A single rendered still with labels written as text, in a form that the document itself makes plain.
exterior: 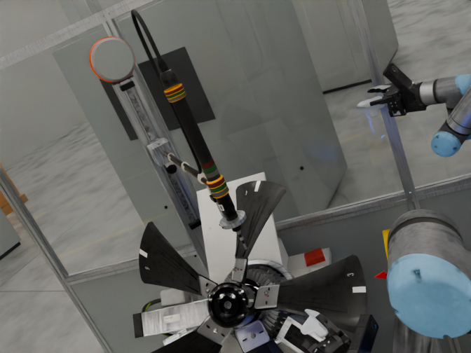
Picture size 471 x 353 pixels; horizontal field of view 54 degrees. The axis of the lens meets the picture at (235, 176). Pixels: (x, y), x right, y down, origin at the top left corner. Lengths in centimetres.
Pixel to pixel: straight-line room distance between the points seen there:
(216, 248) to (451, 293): 103
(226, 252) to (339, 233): 60
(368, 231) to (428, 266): 132
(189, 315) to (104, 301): 108
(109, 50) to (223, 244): 78
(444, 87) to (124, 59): 106
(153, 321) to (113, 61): 90
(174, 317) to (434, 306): 98
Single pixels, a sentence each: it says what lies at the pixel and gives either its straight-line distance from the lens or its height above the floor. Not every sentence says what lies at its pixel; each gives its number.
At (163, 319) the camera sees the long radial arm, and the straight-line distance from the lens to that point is 156.
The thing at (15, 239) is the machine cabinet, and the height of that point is 10.
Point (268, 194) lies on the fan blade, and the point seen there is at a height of 141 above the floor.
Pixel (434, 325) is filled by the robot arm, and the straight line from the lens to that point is 74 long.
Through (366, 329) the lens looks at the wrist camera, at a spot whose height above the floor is 121.
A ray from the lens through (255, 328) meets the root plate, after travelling 134.
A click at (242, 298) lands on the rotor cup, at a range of 126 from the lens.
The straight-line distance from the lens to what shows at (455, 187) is 195.
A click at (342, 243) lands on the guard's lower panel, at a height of 84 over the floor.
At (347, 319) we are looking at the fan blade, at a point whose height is 114.
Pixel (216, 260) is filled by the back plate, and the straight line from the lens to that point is 161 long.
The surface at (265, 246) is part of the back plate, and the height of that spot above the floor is 117.
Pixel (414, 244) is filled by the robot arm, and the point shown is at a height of 151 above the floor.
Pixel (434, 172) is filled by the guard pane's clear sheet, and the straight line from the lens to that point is 192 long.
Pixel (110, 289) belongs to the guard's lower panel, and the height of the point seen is 88.
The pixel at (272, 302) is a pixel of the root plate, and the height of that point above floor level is 118.
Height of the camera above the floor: 193
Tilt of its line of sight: 20 degrees down
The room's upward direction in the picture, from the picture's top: 24 degrees counter-clockwise
